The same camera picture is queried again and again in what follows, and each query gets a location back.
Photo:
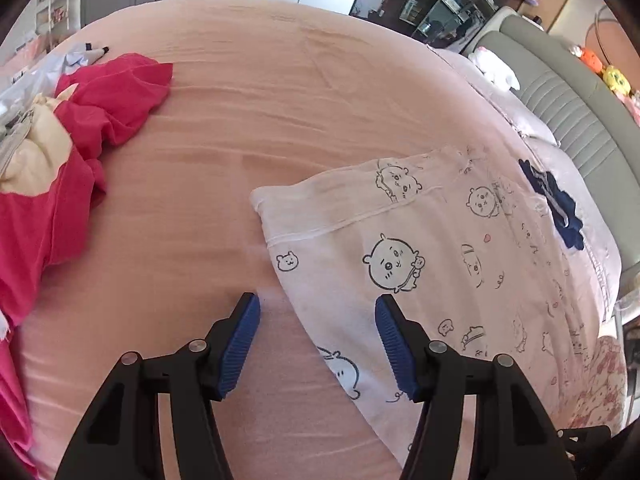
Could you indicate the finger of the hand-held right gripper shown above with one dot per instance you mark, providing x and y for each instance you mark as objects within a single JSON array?
[{"x": 585, "y": 437}]

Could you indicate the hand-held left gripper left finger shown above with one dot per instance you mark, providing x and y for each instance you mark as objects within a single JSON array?
[{"x": 240, "y": 347}]

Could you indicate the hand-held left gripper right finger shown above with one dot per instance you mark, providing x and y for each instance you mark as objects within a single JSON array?
[{"x": 392, "y": 347}]

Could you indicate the cartoon print pyjama pants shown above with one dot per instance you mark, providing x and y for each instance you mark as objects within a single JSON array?
[{"x": 450, "y": 270}]

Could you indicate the bed with pink sheet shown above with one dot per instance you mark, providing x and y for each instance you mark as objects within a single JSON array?
[{"x": 225, "y": 160}]

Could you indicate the navy folded shorts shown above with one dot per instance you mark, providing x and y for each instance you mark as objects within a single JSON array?
[{"x": 555, "y": 200}]

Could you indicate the magenta garment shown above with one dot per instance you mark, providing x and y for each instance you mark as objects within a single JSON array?
[{"x": 100, "y": 105}]

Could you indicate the cream garment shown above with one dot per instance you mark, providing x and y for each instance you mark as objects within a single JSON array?
[{"x": 35, "y": 155}]

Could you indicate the grey padded headboard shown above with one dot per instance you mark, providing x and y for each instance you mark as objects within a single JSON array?
[{"x": 565, "y": 105}]

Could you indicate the light blue garment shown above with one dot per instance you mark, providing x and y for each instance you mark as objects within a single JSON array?
[{"x": 35, "y": 77}]

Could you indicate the dark oval standing mirror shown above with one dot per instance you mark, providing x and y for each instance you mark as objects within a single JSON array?
[{"x": 450, "y": 10}]

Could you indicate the yellow plush toy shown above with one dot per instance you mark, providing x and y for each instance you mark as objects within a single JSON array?
[{"x": 616, "y": 79}]

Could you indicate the orange plush toy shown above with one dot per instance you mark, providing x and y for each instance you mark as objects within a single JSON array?
[{"x": 586, "y": 55}]

